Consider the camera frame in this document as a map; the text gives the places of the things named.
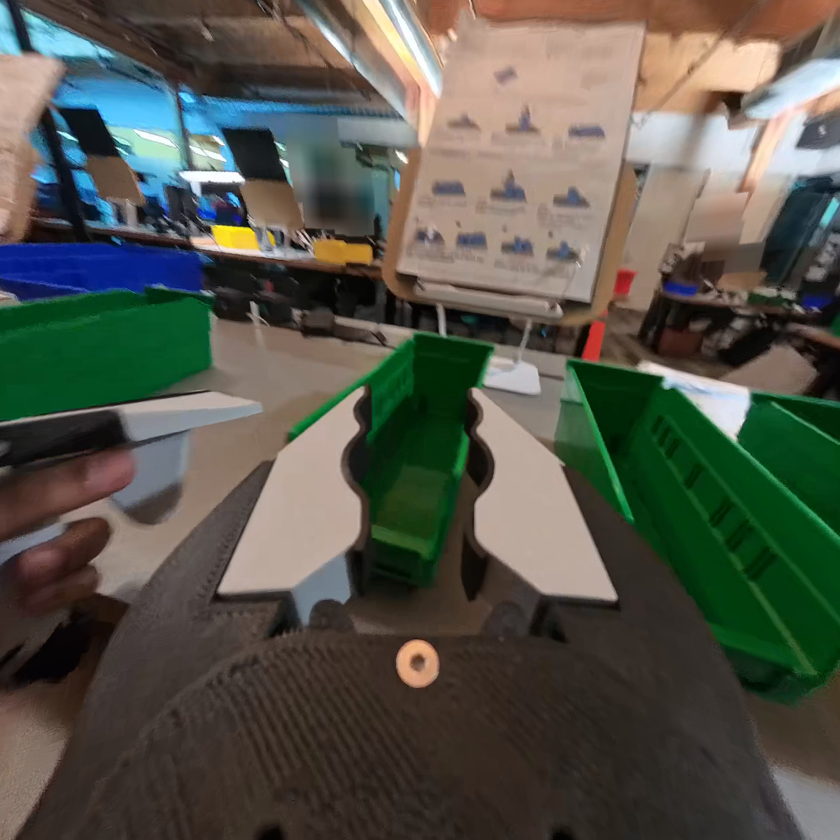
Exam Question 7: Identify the white sheet with blue pictures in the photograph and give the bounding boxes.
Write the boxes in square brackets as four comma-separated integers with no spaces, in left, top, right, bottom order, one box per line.
[395,23,647,304]

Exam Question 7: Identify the silver spiral duct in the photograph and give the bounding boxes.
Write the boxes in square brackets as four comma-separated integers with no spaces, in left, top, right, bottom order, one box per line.
[354,0,447,99]

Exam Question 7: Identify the blue plastic bin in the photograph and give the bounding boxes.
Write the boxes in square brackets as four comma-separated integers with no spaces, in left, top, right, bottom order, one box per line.
[0,243,206,303]

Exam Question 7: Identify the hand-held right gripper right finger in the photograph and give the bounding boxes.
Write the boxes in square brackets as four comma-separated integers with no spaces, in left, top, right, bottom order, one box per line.
[461,387,619,619]

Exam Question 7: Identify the green plastic bin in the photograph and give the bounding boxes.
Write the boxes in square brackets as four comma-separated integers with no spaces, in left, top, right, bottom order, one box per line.
[554,357,829,706]
[287,331,494,587]
[0,287,214,422]
[736,392,840,532]

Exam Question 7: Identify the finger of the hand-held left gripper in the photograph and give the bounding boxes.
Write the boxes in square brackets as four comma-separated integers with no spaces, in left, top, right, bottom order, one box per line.
[110,392,263,526]

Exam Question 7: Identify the black sheet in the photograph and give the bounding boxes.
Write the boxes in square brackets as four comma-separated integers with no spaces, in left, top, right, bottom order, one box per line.
[59,108,122,158]
[222,128,290,186]

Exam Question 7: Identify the white and blue paper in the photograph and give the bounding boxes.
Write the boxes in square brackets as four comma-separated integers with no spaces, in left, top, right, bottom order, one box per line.
[640,361,750,437]

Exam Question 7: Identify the person's left hand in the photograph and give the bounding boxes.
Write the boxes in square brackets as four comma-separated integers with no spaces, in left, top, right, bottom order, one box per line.
[0,451,137,621]

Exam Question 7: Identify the grey desk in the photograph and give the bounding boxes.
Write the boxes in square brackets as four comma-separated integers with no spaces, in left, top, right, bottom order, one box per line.
[0,318,840,840]

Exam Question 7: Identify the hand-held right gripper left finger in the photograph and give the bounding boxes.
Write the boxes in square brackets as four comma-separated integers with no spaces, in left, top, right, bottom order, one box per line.
[217,386,374,624]

